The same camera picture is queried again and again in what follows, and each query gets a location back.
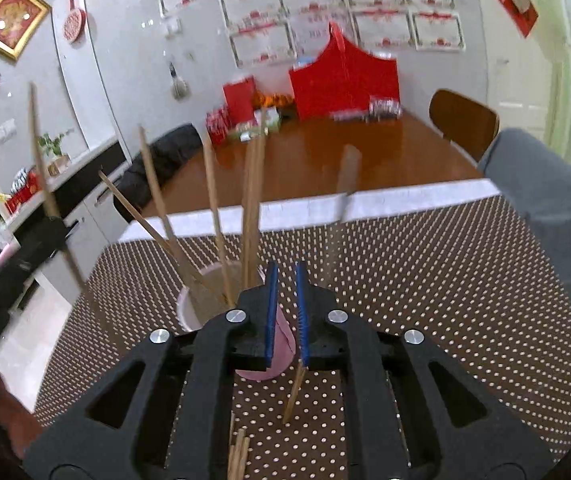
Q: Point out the large red gift bag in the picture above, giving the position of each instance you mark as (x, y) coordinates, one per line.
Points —
(340, 85)

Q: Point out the person's left hand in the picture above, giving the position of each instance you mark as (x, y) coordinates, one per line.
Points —
(0, 405)

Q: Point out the red can pack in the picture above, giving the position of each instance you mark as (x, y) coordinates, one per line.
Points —
(218, 125)

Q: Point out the pink cup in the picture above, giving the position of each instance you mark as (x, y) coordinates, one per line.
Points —
(285, 340)

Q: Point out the wall of award certificates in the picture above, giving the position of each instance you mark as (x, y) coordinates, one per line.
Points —
(260, 45)

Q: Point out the red box on table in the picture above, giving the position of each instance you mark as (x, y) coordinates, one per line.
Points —
(238, 100)

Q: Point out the grey cloth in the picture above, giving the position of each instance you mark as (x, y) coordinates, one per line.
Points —
(540, 200)

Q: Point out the brown wooden chair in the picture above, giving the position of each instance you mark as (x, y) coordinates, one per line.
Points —
(460, 120)

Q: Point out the round paper-cut hanging ornament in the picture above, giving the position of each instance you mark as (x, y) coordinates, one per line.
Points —
(73, 25)

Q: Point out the orange snack bag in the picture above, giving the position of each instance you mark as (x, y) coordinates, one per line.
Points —
(275, 100)

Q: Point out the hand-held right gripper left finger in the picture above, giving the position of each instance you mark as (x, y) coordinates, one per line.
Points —
(271, 320)

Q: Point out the black jacket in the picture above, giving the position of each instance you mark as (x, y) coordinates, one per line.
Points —
(180, 145)

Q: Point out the white hanging ornament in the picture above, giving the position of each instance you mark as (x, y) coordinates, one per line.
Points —
(179, 87)

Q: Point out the brown polka-dot tablecloth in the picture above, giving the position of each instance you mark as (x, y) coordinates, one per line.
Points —
(440, 310)

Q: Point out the clear plastic packet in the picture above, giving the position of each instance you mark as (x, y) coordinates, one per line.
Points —
(383, 107)

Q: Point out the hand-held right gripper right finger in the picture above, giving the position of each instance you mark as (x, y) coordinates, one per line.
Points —
(303, 320)

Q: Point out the wide white wall switch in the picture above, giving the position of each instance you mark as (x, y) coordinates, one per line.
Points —
(4, 131)

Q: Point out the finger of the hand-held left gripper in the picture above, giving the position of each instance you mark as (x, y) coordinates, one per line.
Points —
(48, 240)

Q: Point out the single wooden chopstick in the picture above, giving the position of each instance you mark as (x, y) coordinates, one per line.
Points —
(216, 210)
(166, 195)
(44, 160)
(160, 236)
(293, 395)

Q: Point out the white light switch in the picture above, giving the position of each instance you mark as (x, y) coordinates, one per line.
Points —
(173, 27)

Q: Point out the white patterned cloth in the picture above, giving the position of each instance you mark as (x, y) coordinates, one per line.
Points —
(415, 195)

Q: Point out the white and black sideboard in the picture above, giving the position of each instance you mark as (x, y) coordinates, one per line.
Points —
(85, 175)

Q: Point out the light green curtain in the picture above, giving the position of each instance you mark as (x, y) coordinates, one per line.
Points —
(558, 110)

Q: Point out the green box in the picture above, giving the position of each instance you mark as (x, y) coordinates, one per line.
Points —
(238, 134)

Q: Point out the bunch of wooden chopsticks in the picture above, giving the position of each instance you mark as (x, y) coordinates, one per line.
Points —
(240, 455)

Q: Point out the red heart wall decoration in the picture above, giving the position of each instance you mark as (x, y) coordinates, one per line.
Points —
(518, 5)

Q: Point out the small potted plant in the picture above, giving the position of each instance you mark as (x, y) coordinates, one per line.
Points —
(58, 165)

